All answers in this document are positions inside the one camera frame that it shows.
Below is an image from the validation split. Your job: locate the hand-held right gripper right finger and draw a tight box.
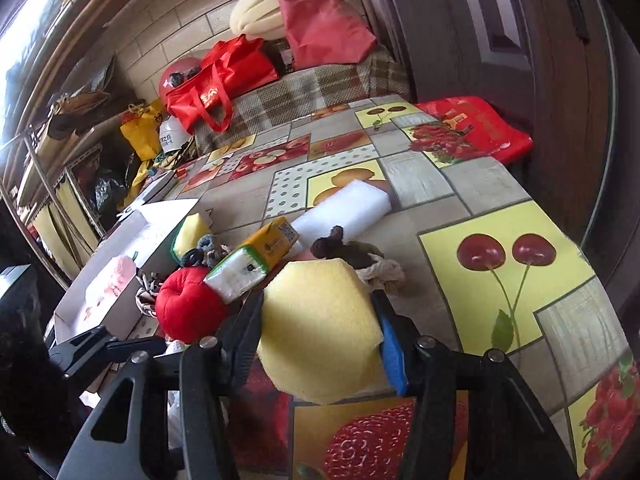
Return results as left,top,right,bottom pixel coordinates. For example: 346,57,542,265
372,290,583,480

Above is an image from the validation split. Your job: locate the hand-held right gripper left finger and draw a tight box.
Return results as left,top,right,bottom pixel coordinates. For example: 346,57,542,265
57,292,266,480

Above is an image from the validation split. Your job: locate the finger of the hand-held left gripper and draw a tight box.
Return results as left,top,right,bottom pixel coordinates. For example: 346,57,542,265
48,326,167,383

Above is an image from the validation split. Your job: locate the red plush apple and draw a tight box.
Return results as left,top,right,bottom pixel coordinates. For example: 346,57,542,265
154,265,232,343

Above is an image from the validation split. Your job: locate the large yellow sponge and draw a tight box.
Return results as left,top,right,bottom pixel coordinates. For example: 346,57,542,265
256,257,388,406

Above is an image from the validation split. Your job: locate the orange green tissue pack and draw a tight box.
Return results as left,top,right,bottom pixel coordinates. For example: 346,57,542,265
204,216,301,305

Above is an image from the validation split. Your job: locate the white cardboard box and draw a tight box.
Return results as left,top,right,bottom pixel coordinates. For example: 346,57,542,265
52,198,201,341

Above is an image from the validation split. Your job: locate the multicolour knotted rope toy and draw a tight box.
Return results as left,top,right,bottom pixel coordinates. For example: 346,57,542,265
179,234,233,268

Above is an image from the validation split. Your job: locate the yellow green scouring sponge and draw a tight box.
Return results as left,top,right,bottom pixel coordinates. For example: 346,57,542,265
171,212,213,261

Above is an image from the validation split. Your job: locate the fruit print tablecloth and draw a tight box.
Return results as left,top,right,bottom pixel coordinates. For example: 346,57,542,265
165,95,636,480

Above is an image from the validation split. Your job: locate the black plastic bag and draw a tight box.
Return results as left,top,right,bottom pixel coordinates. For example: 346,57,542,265
92,167,133,216

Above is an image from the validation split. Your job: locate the white foam block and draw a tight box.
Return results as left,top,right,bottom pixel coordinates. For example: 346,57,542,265
289,178,393,256

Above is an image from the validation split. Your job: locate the metal storage rack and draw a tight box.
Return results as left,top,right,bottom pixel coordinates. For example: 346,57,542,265
0,120,123,283

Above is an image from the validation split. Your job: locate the yellow shopping bag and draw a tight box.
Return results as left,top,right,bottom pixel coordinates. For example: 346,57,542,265
119,102,166,161

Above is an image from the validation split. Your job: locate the brown paper bag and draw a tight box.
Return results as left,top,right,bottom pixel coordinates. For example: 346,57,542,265
47,85,123,137

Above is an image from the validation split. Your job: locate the red plastic bag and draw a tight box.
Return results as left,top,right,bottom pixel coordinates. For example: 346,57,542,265
415,96,535,165

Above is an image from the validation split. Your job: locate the plaid blanket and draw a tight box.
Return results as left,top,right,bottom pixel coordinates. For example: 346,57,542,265
192,44,416,157

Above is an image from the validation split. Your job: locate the bright red tote bag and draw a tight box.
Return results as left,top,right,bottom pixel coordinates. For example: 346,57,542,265
165,35,281,133

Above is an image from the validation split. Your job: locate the pink ball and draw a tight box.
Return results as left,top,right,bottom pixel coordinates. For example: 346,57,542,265
158,57,203,103

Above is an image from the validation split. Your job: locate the dark red cloth bag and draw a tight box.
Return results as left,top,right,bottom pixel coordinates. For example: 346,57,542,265
276,0,378,71

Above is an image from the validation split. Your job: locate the cream foam cushion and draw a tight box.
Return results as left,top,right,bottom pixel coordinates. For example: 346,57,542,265
230,0,288,41

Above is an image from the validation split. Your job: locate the dark wooden door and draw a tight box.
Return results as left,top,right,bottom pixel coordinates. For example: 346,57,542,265
360,0,638,251

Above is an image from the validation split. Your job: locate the brown beige knotted rope toy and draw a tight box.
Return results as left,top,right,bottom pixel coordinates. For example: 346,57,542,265
310,226,408,293

